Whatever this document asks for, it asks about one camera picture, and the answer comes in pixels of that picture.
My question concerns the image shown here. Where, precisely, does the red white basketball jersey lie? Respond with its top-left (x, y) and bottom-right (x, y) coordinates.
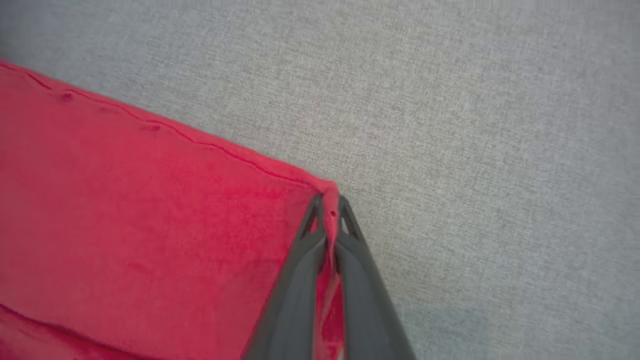
top-left (0, 60), bottom-right (347, 360)

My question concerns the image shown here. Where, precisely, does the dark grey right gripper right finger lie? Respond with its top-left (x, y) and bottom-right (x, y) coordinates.
top-left (332, 195), bottom-right (417, 360)

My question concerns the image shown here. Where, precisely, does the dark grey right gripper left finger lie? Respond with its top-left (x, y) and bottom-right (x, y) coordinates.
top-left (242, 194), bottom-right (329, 360)

